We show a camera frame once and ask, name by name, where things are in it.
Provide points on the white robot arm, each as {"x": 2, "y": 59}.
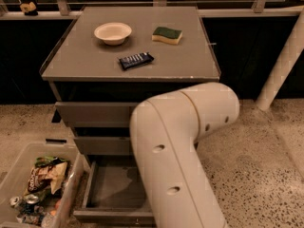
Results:
{"x": 163, "y": 131}

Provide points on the grey drawer cabinet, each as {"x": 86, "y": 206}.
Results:
{"x": 116, "y": 57}

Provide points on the grey middle drawer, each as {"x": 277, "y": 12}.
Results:
{"x": 115, "y": 146}

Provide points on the grey drawer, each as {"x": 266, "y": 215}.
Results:
{"x": 115, "y": 146}
{"x": 90, "y": 114}
{"x": 114, "y": 194}

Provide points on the grey top drawer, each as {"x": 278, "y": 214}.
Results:
{"x": 90, "y": 114}

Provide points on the grey bottom drawer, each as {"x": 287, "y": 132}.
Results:
{"x": 114, "y": 194}

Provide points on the blue soda can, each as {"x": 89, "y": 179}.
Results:
{"x": 31, "y": 201}

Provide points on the dark blue snack bar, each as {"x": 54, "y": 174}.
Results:
{"x": 136, "y": 60}

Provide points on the green yellow sponge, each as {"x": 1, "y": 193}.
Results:
{"x": 167, "y": 35}

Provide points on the brown chip bag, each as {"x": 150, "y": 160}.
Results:
{"x": 50, "y": 175}

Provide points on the green chip bag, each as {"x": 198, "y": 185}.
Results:
{"x": 48, "y": 160}

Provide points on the clear plastic bin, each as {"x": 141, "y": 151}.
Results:
{"x": 15, "y": 182}

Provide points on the white diagonal pillar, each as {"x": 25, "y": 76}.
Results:
{"x": 283, "y": 65}

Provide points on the small tan black object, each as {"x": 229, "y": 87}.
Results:
{"x": 29, "y": 9}

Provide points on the metal window railing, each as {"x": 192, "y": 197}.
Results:
{"x": 63, "y": 3}

